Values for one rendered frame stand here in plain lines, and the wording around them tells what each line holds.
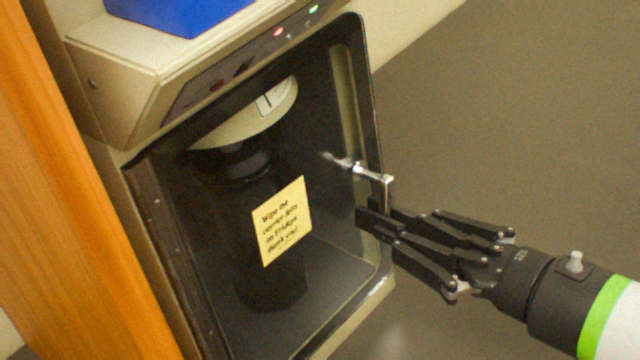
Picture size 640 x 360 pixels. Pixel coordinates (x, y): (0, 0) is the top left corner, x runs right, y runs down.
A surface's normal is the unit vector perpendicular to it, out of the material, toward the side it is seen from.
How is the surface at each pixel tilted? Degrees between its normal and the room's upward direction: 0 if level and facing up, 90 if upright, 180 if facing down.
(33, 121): 90
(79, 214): 90
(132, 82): 90
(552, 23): 0
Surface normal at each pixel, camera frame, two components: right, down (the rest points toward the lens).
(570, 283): -0.35, -0.56
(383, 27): 0.74, 0.33
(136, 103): -0.66, 0.56
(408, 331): -0.16, -0.76
